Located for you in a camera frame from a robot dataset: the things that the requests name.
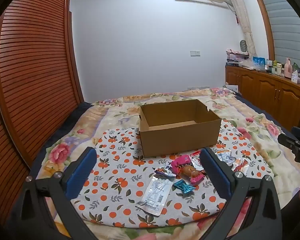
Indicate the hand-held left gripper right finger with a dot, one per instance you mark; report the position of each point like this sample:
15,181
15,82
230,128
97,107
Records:
215,175

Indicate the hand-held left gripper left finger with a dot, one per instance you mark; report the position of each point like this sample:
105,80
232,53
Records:
81,175

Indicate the white blue crinkled snack packet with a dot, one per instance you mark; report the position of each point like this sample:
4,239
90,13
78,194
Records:
225,158

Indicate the red and white snack packet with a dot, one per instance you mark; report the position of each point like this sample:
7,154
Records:
196,160

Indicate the pink snack packet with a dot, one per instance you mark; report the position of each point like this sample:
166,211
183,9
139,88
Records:
187,171

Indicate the teal candy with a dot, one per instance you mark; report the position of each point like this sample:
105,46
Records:
184,187

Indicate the white purple snack packet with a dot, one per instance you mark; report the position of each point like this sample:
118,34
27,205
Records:
166,171

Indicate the brown cardboard box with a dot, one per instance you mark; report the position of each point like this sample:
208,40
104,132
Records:
180,140

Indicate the long clear snack packet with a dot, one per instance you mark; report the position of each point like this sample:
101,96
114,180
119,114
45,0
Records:
155,195

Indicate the orange fruit print cloth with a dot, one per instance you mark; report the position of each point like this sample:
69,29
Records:
120,170

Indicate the tissue box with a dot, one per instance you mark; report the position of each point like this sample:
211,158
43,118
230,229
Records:
295,77

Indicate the wooden cabinet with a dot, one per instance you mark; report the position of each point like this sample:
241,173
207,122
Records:
265,87

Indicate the pink bottle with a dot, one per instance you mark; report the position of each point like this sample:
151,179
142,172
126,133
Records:
288,68

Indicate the green bottle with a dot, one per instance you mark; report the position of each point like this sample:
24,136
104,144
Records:
295,67

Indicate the cluster of cosmetic jars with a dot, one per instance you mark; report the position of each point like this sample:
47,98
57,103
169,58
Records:
275,68

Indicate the white box beside bed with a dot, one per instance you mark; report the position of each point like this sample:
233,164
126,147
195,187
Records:
232,88

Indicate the blue box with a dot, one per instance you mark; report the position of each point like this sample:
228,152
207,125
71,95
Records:
258,61

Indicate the clear plastic bag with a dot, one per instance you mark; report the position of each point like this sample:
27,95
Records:
250,66

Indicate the pile of boxes and papers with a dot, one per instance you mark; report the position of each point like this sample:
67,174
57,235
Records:
236,56

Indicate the small grey fan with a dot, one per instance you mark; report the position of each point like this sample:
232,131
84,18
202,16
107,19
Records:
243,45

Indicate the wooden louvered wardrobe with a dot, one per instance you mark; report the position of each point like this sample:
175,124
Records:
35,67

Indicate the cream curtain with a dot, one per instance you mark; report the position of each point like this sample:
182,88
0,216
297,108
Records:
242,12

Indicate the low white wall socket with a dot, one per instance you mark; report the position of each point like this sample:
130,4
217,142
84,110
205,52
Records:
198,88

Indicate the wooden window frame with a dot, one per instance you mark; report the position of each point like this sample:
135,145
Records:
265,22

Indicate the white wall switch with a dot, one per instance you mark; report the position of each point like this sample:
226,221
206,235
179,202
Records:
195,53

